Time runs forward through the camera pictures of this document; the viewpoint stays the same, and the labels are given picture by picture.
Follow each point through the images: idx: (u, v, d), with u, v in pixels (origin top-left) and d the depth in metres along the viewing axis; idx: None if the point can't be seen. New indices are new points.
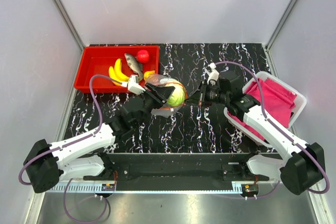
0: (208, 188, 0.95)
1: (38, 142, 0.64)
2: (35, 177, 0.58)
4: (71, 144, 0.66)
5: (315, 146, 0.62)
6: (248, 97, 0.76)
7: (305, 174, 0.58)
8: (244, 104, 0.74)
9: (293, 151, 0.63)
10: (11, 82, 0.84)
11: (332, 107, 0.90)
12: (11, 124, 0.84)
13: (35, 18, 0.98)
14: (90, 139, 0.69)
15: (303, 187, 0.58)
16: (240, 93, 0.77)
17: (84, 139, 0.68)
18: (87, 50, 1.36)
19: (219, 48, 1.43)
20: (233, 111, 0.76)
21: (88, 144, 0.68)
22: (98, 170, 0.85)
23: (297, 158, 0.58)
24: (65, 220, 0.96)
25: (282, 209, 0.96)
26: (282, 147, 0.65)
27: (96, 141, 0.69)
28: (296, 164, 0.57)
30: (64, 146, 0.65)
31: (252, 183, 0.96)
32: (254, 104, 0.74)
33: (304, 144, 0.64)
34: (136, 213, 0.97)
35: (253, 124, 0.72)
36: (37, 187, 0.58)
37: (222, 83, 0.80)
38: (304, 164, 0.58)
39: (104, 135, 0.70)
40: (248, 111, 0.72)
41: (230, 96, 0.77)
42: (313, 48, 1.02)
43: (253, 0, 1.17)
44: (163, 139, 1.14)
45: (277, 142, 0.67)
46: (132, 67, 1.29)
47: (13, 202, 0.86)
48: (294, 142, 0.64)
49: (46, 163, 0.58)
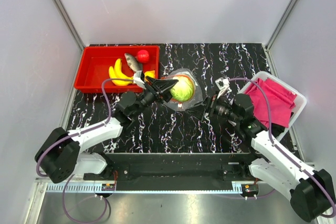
0: (208, 188, 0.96)
1: (51, 133, 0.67)
2: (54, 163, 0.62)
4: (87, 131, 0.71)
5: (322, 173, 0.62)
6: (256, 121, 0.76)
7: (313, 201, 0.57)
8: (251, 129, 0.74)
9: (301, 177, 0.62)
10: (11, 81, 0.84)
11: (332, 107, 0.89)
12: (10, 123, 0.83)
13: (35, 18, 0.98)
14: (101, 128, 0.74)
15: (313, 214, 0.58)
16: (250, 117, 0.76)
17: (97, 128, 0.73)
18: (87, 50, 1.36)
19: (219, 48, 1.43)
20: (242, 135, 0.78)
21: (101, 132, 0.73)
22: (102, 168, 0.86)
23: (305, 185, 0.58)
24: (65, 220, 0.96)
25: (282, 209, 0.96)
26: (290, 173, 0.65)
27: (108, 130, 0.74)
28: (304, 191, 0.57)
30: (81, 131, 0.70)
31: (252, 182, 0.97)
32: (262, 129, 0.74)
33: (312, 171, 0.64)
34: (136, 213, 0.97)
35: (261, 149, 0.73)
36: (57, 172, 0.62)
37: (235, 107, 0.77)
38: (313, 191, 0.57)
39: (114, 125, 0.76)
40: (255, 136, 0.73)
41: (240, 121, 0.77)
42: (313, 47, 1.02)
43: (253, 0, 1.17)
44: (163, 139, 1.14)
45: (285, 169, 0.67)
46: (132, 67, 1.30)
47: (13, 201, 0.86)
48: (302, 169, 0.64)
49: (68, 148, 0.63)
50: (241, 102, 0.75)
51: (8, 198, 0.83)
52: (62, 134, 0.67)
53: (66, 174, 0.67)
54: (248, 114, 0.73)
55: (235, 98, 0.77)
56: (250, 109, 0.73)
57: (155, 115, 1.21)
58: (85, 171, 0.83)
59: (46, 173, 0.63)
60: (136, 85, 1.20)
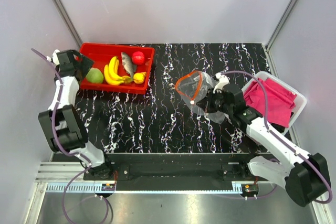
0: (208, 188, 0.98)
1: (41, 119, 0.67)
2: (71, 133, 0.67)
4: (61, 97, 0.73)
5: (317, 156, 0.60)
6: (251, 109, 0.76)
7: (308, 184, 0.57)
8: (247, 116, 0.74)
9: (295, 162, 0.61)
10: (11, 81, 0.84)
11: (333, 106, 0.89)
12: (10, 123, 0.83)
13: (35, 19, 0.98)
14: (65, 86, 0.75)
15: (307, 198, 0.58)
16: (243, 105, 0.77)
17: (63, 89, 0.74)
18: (85, 45, 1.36)
19: (219, 48, 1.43)
20: (237, 123, 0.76)
21: (68, 88, 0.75)
22: (103, 155, 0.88)
23: (300, 169, 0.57)
24: (65, 220, 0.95)
25: (282, 209, 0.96)
26: (284, 158, 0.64)
27: (70, 83, 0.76)
28: (299, 174, 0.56)
30: (59, 100, 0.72)
31: (252, 182, 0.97)
32: (257, 116, 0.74)
33: (307, 155, 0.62)
34: (136, 213, 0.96)
35: (256, 135, 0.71)
36: (81, 129, 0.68)
37: (226, 95, 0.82)
38: (308, 174, 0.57)
39: (69, 80, 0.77)
40: (251, 123, 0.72)
41: (233, 108, 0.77)
42: (313, 46, 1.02)
43: (253, 0, 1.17)
44: (163, 139, 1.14)
45: (279, 153, 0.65)
46: (126, 67, 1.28)
47: (13, 202, 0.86)
48: (296, 153, 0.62)
49: (67, 111, 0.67)
50: (230, 88, 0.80)
51: (9, 199, 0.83)
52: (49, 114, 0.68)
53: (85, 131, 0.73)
54: (237, 99, 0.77)
55: (223, 88, 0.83)
56: (239, 94, 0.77)
57: (155, 115, 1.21)
58: (93, 156, 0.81)
59: (71, 145, 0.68)
60: (134, 88, 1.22)
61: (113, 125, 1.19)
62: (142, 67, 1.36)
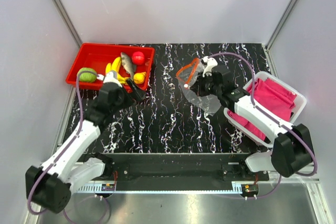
0: (208, 188, 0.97)
1: (28, 170, 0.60)
2: (44, 202, 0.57)
4: (62, 156, 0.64)
5: (301, 127, 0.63)
6: (239, 89, 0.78)
7: (292, 155, 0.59)
8: (234, 95, 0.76)
9: (279, 131, 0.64)
10: (11, 81, 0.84)
11: (332, 106, 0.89)
12: (10, 123, 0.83)
13: (35, 19, 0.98)
14: (75, 139, 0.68)
15: (292, 168, 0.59)
16: (232, 86, 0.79)
17: (71, 143, 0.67)
18: (84, 46, 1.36)
19: (219, 48, 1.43)
20: (225, 103, 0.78)
21: (77, 145, 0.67)
22: (101, 169, 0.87)
23: (284, 138, 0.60)
24: (65, 220, 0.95)
25: (282, 209, 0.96)
26: (269, 129, 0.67)
27: (83, 139, 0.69)
28: (282, 144, 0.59)
30: (55, 160, 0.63)
31: (252, 182, 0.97)
32: (245, 95, 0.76)
33: (290, 125, 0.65)
34: (136, 214, 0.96)
35: (243, 112, 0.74)
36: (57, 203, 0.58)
37: (215, 76, 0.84)
38: (291, 144, 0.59)
39: (87, 131, 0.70)
40: (238, 101, 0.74)
41: (222, 89, 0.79)
42: (313, 46, 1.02)
43: (253, 0, 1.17)
44: (163, 139, 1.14)
45: (264, 126, 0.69)
46: (125, 66, 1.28)
47: (13, 202, 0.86)
48: (280, 124, 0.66)
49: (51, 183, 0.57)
50: (218, 68, 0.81)
51: (9, 199, 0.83)
52: (38, 172, 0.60)
53: (67, 198, 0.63)
54: (226, 80, 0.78)
55: (212, 70, 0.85)
56: (226, 75, 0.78)
57: (154, 115, 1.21)
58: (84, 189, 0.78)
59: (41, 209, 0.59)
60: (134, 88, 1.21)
61: (113, 125, 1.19)
62: (142, 67, 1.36)
